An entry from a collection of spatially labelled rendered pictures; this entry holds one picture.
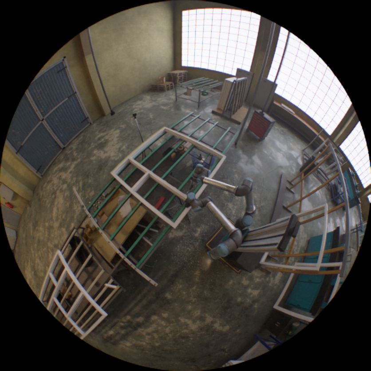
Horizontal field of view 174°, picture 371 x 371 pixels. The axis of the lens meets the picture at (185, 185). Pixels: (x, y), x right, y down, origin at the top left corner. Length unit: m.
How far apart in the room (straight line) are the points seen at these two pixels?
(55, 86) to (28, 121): 1.80
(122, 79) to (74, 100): 2.83
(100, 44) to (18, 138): 5.31
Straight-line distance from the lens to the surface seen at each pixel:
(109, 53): 7.59
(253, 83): 8.00
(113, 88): 7.59
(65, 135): 7.03
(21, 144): 7.08
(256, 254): 2.00
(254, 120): 4.67
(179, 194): 1.73
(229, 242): 1.03
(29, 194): 7.75
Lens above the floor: 2.52
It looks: 63 degrees down
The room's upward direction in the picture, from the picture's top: 2 degrees clockwise
